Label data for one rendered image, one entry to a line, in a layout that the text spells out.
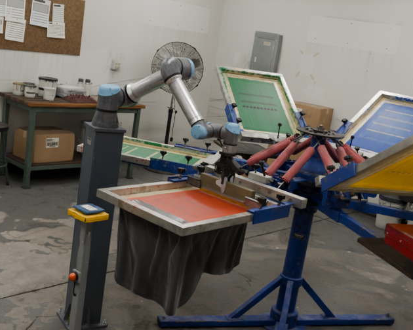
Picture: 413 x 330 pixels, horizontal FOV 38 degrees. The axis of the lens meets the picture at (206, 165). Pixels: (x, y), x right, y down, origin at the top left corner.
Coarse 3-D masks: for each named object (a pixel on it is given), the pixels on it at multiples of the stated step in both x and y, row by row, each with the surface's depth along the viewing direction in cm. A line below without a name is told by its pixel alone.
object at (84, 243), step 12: (72, 216) 261; (84, 216) 256; (96, 216) 259; (108, 216) 264; (84, 228) 263; (84, 240) 263; (84, 252) 265; (84, 264) 267; (84, 276) 269; (84, 288) 270; (72, 300) 272; (72, 312) 273; (72, 324) 273
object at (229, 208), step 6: (210, 204) 302; (216, 204) 304; (222, 204) 306; (228, 204) 308; (234, 204) 309; (222, 210) 296; (228, 210) 297; (234, 210) 299; (240, 210) 300; (246, 210) 302; (210, 216) 283; (216, 216) 284; (222, 216) 286; (192, 222) 270
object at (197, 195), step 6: (174, 192) 314; (180, 192) 315; (186, 192) 317; (192, 192) 319; (198, 192) 321; (204, 192) 323; (132, 198) 291; (138, 198) 293; (144, 198) 295; (150, 198) 296; (156, 198) 298; (192, 198) 308; (198, 198) 310; (204, 198) 311; (210, 198) 313; (216, 198) 315
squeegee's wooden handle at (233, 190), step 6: (204, 174) 320; (204, 180) 320; (210, 180) 317; (210, 186) 318; (216, 186) 315; (228, 186) 309; (234, 186) 307; (240, 186) 306; (228, 192) 310; (234, 192) 307; (240, 192) 304; (246, 192) 302; (252, 192) 300; (240, 198) 305; (252, 198) 301
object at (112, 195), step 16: (96, 192) 286; (112, 192) 284; (128, 192) 297; (128, 208) 271; (144, 208) 267; (160, 224) 258; (176, 224) 253; (192, 224) 256; (208, 224) 261; (224, 224) 270
